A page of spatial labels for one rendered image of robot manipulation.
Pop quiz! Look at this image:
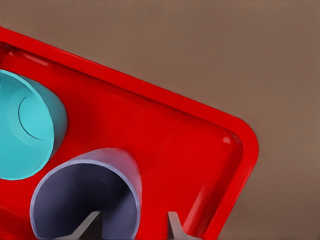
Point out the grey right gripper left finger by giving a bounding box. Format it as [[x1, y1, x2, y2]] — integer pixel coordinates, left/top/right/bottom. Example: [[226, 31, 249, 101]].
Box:
[[57, 211, 102, 240]]

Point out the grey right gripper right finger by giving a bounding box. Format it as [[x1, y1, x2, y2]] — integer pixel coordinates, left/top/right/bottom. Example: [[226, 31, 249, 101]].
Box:
[[166, 211, 201, 240]]

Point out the lavender grey cup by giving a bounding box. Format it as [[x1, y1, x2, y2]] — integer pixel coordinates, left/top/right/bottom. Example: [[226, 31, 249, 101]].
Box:
[[29, 147, 143, 240]]

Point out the red plastic tray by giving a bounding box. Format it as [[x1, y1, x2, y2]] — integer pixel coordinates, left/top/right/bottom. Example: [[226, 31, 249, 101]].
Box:
[[0, 26, 259, 240]]

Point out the teal bowl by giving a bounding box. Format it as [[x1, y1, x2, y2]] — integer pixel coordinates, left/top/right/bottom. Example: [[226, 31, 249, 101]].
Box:
[[0, 69, 69, 181]]

